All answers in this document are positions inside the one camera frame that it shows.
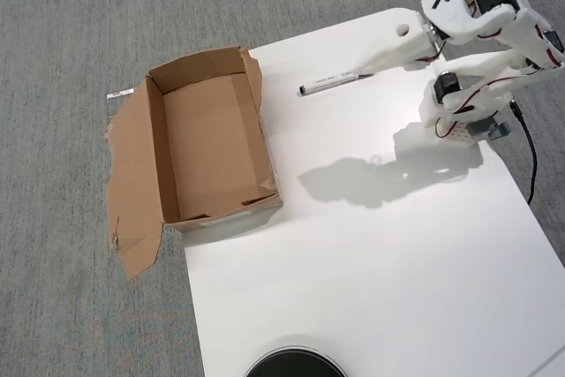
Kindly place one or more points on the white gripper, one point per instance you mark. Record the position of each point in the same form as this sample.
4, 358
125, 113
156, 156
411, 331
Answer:
403, 43

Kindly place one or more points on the white marker pen black cap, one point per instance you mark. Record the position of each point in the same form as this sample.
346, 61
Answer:
329, 82

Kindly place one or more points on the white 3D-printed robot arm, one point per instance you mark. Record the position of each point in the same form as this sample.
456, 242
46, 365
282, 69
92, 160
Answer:
521, 37

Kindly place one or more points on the open brown cardboard box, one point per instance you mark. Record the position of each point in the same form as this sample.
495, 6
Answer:
207, 143

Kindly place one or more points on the gray table clamp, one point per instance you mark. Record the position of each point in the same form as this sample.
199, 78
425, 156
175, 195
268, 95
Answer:
490, 129

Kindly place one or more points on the small white label strip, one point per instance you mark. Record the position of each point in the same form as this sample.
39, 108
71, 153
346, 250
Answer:
120, 94

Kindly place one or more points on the black round disc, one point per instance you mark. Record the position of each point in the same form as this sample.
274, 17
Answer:
293, 364

